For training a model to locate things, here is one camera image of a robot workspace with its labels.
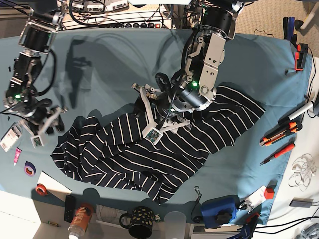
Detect black lanyard with clip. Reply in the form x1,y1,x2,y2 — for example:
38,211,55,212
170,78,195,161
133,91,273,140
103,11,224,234
190,185,203,223

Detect translucent plastic cup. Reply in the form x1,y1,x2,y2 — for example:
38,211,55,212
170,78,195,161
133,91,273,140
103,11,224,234
164,211,186,239

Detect white paper sheet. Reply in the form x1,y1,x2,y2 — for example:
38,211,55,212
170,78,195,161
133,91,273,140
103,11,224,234
38,171,72,195

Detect pink glue tube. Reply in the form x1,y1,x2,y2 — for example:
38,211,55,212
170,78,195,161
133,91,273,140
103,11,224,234
13,147,22,166

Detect black remote control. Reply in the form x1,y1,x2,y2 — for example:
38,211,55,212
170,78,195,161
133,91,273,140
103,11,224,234
64,195,76,223

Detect navy white striped t-shirt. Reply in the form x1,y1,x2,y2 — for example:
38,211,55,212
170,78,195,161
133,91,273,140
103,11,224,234
51,85,265,205

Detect orange drink can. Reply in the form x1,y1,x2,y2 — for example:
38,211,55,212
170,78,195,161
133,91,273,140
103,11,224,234
68,203,94,239

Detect orange tape roll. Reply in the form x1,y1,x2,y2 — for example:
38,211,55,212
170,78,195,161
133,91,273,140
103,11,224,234
35,183,48,197

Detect teal table cloth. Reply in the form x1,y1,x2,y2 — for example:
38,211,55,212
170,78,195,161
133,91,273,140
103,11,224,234
0,29,312,215

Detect grey flat device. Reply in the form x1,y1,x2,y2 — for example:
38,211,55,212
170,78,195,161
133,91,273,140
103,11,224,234
289,198,313,208

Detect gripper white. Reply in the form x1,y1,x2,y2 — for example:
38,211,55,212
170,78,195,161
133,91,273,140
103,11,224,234
18,106,68,147
131,83,190,145

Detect white card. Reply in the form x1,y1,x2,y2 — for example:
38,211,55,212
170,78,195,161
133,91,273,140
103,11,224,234
244,185,266,208

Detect red black clamp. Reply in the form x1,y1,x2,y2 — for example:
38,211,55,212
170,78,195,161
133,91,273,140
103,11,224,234
295,43,309,71

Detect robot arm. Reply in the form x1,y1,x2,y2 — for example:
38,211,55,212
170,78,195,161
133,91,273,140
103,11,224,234
132,0,245,144
0,0,69,151

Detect orange black utility knife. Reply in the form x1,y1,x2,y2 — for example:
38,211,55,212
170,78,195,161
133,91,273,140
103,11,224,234
259,122,302,147

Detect clear plastic blister pack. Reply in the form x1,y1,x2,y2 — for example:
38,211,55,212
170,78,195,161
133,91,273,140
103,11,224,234
0,122,22,152

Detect white cable bundle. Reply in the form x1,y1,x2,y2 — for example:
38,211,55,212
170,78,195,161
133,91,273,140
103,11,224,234
288,153,319,192

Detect black white marker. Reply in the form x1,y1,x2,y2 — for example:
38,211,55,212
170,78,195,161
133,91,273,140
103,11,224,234
278,101,313,125

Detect small red cube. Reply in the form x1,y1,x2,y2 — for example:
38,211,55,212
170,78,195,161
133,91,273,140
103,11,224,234
264,188,275,200

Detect black mug gold leaves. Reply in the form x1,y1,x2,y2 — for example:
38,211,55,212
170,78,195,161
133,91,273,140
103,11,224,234
119,206,155,239

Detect blue box with knob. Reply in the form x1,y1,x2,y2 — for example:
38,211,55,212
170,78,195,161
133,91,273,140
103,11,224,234
201,197,237,229

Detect power strip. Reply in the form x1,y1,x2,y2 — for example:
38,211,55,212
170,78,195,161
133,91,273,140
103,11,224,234
98,21,163,29

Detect orange handled screwdriver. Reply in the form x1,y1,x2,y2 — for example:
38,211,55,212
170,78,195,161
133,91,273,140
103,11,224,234
260,143,295,166

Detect purple tape roll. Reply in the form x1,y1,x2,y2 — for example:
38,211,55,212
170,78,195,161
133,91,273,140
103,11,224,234
24,161,36,177

